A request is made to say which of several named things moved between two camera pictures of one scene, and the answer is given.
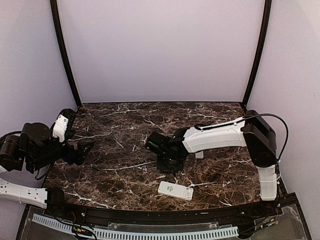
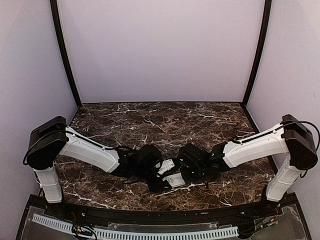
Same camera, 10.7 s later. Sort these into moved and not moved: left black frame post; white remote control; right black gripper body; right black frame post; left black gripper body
Moved: white remote control; right black gripper body; left black gripper body
Not moved: left black frame post; right black frame post
